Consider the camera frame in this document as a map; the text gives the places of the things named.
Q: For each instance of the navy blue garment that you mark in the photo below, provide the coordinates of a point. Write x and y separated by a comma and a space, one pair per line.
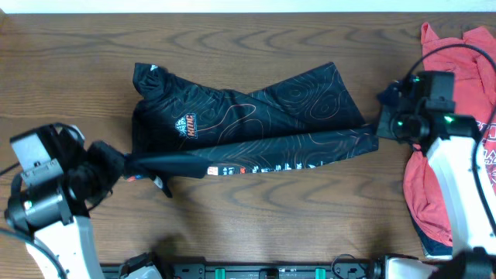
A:
432, 249

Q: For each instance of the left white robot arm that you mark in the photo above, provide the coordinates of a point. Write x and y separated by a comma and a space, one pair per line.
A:
47, 208

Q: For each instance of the red printed t-shirt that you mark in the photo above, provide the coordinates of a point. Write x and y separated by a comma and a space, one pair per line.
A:
439, 186

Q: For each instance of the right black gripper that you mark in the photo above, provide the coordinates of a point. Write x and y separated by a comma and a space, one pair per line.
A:
383, 125

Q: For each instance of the black orange-patterned jersey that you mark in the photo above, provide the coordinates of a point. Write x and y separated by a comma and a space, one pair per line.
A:
184, 129

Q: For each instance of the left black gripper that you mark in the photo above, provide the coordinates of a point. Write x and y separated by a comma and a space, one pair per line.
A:
111, 156

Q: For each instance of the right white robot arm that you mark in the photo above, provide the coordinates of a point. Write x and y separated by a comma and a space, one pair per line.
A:
424, 115

